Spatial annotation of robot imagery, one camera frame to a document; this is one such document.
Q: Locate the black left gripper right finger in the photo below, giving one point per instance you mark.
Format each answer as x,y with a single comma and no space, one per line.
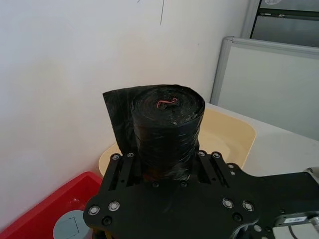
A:
211,169

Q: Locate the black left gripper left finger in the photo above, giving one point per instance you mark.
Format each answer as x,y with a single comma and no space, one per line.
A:
122,171

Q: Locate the black plastic bag roll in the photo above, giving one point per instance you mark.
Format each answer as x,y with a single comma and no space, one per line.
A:
164,139

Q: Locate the cream plastic basin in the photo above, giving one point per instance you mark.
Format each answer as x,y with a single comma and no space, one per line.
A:
224,129

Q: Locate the grey round container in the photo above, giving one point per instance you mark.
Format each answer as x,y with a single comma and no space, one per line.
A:
69,224

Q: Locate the red rubber band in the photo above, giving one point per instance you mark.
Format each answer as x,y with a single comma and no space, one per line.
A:
166,101

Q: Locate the red plastic bin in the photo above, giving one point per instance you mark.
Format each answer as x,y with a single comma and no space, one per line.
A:
37,211

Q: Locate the grey framed partition panel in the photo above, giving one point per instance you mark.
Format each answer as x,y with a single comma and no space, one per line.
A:
269,82

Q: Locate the grey metal cabinet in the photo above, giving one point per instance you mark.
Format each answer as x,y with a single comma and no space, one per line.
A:
286,27

